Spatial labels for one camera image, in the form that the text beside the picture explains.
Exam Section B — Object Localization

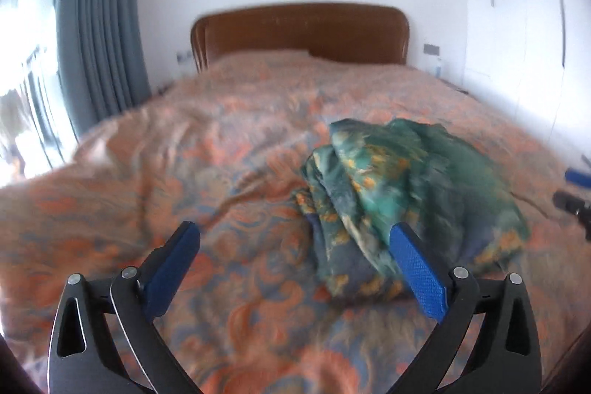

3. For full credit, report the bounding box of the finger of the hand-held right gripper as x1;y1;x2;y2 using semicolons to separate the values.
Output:
565;168;591;188
553;190;591;242

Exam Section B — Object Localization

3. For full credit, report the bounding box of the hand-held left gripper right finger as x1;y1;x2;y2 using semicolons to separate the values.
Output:
389;223;542;394

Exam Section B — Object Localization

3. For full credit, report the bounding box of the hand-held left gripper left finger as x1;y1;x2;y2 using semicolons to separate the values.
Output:
47;221;201;394

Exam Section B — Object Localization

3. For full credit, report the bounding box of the green printed jacket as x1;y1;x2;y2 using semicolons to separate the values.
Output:
295;117;532;300

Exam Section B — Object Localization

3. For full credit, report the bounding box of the bed with orange floral cover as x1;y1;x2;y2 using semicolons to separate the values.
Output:
0;50;591;394

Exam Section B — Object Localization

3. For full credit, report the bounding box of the white wardrobe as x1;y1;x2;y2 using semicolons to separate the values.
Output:
462;0;591;155

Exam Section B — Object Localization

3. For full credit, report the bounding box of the window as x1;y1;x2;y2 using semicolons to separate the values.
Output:
0;0;77;178

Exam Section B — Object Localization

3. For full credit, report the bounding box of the wooden headboard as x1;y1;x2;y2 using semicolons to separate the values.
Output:
191;3;411;74

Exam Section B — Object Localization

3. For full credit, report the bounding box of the blue-grey curtain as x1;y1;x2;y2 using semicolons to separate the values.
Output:
55;0;153;141

